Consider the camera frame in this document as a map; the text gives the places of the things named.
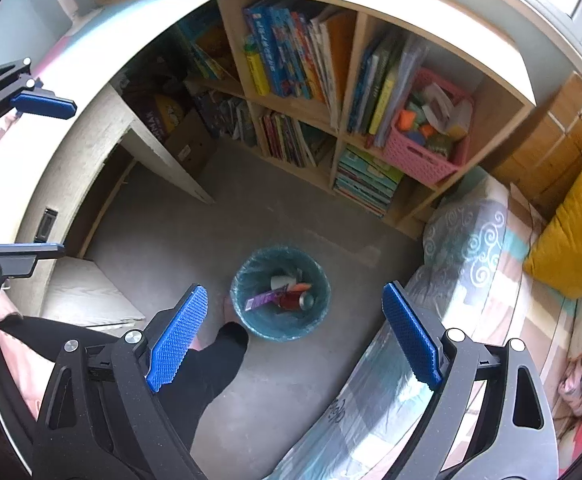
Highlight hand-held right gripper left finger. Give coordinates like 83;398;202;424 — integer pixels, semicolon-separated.
31;284;209;480

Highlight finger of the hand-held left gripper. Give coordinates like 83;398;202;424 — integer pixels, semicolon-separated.
0;232;66;331
0;59;78;141

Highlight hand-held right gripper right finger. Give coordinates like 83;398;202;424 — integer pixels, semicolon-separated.
381;281;559;480

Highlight waste bin with blue liner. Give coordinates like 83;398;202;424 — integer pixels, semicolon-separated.
230;245;332;343

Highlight purple toothbrush package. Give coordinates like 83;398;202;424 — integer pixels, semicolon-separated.
243;284;292;311

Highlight red drink can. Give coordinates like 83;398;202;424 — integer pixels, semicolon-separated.
278;290;317;311

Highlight black desk socket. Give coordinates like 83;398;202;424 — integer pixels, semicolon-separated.
36;207;58;243

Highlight pink and blue printed towel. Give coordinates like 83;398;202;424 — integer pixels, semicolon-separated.
31;0;182;91

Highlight person's leg black pants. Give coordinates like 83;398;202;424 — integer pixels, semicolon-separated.
0;295;250;461

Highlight cream desk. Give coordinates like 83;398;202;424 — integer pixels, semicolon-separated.
0;0;227;321

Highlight clear plastic sheet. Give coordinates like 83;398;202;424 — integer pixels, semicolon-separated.
266;310;447;480

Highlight bed with patterned sheet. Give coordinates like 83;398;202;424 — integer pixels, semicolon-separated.
263;167;582;480

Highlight person's pink top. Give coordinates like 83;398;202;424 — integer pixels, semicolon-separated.
0;287;46;421

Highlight purple printed bag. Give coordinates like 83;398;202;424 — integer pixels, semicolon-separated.
123;75;192;146

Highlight brown cardboard box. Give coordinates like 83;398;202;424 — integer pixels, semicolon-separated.
163;110;219;176

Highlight stack of flat boxed books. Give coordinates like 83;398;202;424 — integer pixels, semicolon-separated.
333;145;404;218

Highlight row of yellow picture books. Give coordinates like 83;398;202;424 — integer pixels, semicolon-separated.
176;10;237;86

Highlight pink plastic basket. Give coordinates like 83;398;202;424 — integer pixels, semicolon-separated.
383;67;474;186

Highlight row of dark picture books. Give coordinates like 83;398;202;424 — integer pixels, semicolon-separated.
186;87;257;148

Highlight yellow pillow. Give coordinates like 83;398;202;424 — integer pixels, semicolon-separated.
522;147;582;301

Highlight wooden cube bookshelf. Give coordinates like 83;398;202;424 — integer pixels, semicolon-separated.
171;0;537;241

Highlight row of small picture books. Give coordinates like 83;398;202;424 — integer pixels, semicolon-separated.
258;107;334;168

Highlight row of blue children's books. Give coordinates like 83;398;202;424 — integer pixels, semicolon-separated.
242;0;357;131

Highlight wooden headboard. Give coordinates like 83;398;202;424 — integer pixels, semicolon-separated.
481;72;582;221

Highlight row of tall picture books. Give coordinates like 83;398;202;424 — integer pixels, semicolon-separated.
346;35;422;148

